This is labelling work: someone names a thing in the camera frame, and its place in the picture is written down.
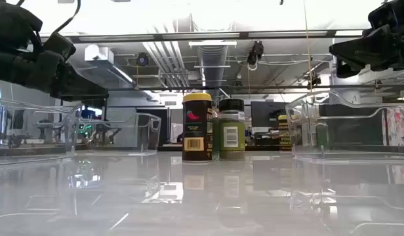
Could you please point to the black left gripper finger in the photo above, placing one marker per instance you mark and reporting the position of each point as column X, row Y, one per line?
column 77, row 90

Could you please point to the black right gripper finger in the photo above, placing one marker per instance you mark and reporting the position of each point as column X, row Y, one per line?
column 369, row 49
column 344, row 70

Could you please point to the clear plastic bin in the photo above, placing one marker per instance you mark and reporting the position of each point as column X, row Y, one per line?
column 71, row 131
column 297, row 131
column 149, row 131

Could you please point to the green herb jar black lid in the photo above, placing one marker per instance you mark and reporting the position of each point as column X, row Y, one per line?
column 231, row 137

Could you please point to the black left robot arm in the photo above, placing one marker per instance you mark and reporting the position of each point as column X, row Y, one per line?
column 12, row 23

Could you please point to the white round column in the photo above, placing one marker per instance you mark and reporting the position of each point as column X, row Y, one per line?
column 351, row 95

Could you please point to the lit blue screen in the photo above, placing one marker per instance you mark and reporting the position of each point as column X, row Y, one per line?
column 92, row 113

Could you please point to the small black ceiling device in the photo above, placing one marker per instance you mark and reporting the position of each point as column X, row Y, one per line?
column 315, row 81

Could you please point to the white ceiling unit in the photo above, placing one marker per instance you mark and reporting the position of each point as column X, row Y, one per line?
column 97, row 54

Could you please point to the floral cloth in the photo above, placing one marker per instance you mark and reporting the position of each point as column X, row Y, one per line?
column 397, row 126

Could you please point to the black hanging ceiling device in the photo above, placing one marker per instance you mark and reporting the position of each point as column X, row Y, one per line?
column 256, row 52

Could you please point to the black monitor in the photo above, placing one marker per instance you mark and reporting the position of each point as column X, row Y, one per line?
column 264, row 114

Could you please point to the wooden background table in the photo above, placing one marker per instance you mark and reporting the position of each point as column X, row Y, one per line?
column 254, row 148

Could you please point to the white ceiling light fixture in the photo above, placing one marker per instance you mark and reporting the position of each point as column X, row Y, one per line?
column 212, row 43

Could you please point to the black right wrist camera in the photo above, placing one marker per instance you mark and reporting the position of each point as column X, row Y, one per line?
column 389, row 13

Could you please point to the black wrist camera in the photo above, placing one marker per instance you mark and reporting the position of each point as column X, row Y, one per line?
column 389, row 13
column 59, row 46

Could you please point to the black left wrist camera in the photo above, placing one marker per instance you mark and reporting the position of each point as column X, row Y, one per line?
column 59, row 46

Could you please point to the black frame beam with lights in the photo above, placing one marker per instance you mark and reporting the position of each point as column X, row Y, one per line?
column 123, row 38

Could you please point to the black dome ceiling camera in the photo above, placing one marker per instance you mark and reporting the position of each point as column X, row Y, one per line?
column 142, row 59

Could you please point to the grey ribbed ceiling duct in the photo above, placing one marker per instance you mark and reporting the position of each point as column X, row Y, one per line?
column 212, row 65

